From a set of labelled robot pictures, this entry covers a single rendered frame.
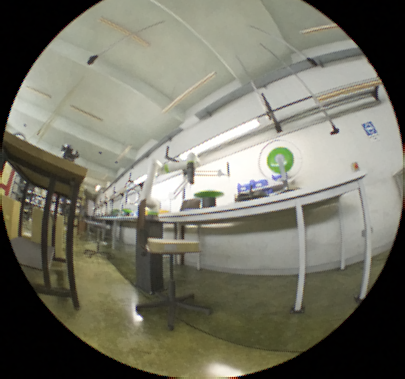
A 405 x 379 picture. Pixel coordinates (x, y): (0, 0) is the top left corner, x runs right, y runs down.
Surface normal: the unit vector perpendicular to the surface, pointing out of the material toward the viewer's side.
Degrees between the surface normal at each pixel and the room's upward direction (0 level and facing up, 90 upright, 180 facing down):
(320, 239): 90
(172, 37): 180
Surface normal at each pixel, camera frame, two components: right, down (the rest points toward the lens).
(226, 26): 0.00, 0.92
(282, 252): -0.65, -0.29
